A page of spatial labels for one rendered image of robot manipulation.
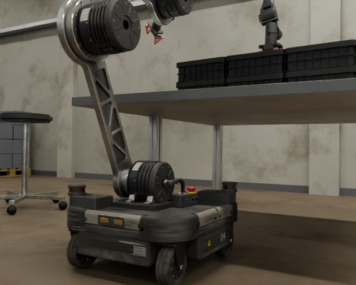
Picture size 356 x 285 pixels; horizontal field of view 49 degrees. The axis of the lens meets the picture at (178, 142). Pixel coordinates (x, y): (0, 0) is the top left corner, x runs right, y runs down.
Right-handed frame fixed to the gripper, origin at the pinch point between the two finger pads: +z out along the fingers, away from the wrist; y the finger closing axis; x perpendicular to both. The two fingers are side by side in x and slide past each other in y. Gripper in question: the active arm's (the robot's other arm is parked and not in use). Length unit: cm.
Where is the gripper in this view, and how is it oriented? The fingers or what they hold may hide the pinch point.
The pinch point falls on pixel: (269, 64)
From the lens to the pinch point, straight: 199.1
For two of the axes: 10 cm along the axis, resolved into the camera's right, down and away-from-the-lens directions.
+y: -8.3, -0.2, 5.6
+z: -0.4, 10.0, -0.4
